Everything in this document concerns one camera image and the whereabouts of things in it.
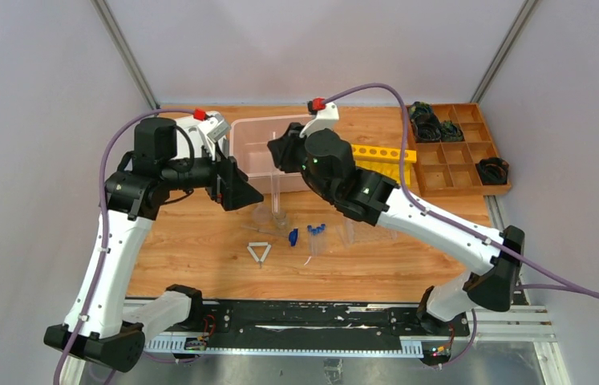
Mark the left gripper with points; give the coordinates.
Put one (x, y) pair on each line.
(220, 180)

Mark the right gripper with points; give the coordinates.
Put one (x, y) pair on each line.
(283, 148)

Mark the large glass test tube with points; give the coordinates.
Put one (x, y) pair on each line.
(275, 191)

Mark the blue capped tube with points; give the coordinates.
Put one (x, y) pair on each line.
(310, 236)
(322, 242)
(316, 232)
(318, 239)

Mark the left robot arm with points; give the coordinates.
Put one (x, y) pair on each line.
(168, 155)

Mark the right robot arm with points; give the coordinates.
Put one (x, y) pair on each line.
(327, 166)

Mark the clear syringe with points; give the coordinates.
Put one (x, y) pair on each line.
(271, 232)

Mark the pink plastic bin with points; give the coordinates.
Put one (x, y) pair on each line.
(248, 140)

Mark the small glass flask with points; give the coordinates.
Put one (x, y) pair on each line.
(281, 220)

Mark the white clay triangle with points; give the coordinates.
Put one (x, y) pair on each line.
(259, 251)

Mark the blue clip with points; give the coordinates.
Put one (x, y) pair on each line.
(293, 237)

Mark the yellow test tube rack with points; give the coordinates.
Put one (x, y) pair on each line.
(385, 161)

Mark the clear acrylic tube rack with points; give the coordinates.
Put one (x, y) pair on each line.
(357, 232)

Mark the rolled dark tie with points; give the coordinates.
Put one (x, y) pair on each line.
(425, 124)

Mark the wooden compartment tray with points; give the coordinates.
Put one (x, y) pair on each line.
(448, 169)

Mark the rolled green tie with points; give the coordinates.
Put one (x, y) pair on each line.
(450, 132)

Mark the rolled black tie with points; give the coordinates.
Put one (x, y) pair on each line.
(493, 171)

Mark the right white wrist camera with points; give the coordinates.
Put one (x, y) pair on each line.
(324, 116)

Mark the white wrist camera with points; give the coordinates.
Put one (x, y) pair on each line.
(208, 134)
(324, 116)

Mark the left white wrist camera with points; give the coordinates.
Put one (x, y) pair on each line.
(208, 134)

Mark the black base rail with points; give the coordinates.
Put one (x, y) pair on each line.
(312, 329)

